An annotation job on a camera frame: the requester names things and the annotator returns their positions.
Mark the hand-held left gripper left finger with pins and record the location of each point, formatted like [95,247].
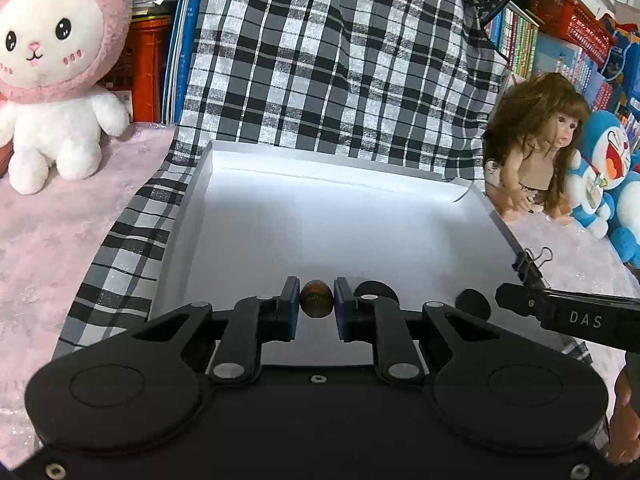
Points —
[290,305]

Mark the person's right hand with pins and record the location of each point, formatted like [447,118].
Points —
[627,410]

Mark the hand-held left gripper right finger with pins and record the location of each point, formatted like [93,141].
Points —
[342,310]

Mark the pink and white rabbit plush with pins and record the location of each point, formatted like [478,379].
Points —
[55,110]

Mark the black binder clip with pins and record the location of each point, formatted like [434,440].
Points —
[527,267]

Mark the black round puck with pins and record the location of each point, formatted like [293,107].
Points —
[375,290]
[474,302]

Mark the red plastic basket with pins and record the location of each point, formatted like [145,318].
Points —
[570,20]

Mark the pink star-print cloth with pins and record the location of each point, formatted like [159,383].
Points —
[60,260]

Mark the brown walnut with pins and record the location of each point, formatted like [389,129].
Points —
[316,298]

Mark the row of books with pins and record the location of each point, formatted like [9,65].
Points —
[520,45]

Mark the brown-haired baby doll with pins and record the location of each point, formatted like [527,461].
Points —
[530,160]

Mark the white shallow box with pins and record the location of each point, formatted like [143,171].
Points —
[325,220]

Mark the blue cat plush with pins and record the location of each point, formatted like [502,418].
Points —
[600,170]

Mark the blue printed bag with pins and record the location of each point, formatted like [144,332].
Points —
[622,50]

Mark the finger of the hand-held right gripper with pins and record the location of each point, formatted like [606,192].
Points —
[520,300]

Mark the red plastic crate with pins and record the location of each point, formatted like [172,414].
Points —
[150,70]

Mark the blue folders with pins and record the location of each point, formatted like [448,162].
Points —
[182,35]

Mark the black and white plaid cloth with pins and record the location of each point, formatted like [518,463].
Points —
[320,60]

